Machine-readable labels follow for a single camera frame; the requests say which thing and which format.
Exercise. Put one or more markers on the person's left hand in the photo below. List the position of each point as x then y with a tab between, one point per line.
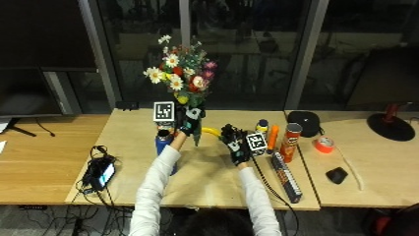
190	121

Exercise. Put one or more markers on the person's right hand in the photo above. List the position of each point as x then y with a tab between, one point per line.
237	147

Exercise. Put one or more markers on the colourful artificial flower bouquet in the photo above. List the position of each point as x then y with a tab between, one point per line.
184	73

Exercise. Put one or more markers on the yellow banana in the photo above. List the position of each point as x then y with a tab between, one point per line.
212	131

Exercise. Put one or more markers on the white marker cube right glove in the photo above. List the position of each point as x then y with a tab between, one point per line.
257	141

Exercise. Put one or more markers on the white marker cube glove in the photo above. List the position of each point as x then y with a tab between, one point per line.
257	141
164	111

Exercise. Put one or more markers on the white marker cube left glove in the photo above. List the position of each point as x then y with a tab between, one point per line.
164	111

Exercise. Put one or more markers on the small bottle with blue cap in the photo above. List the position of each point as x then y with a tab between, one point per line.
262	126

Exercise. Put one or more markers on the orange marker pen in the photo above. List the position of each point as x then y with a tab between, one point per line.
273	139

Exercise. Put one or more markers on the blue water bottle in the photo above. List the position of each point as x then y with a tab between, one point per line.
162	141

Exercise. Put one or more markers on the red chips can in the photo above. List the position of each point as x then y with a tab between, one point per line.
290	142

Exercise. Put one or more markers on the small black box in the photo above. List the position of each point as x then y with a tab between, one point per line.
127	105

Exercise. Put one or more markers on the black pouch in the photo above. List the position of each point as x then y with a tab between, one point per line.
303	123

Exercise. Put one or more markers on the long dark printed box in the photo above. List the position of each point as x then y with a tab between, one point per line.
286	178

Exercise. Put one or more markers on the orange tape roll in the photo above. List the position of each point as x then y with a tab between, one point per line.
323	145

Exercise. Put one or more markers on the black computer mouse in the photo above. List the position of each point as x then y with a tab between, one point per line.
337	175

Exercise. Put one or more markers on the black device with lit screen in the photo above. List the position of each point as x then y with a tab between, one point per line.
101	173

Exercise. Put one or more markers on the black round base red stand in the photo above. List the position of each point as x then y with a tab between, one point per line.
390	126

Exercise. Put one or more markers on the white paper sheet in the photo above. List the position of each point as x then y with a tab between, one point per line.
3	125

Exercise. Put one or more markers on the red and black chair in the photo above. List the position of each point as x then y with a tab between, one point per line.
395	221

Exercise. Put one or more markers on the black power strip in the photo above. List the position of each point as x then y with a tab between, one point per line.
32	207

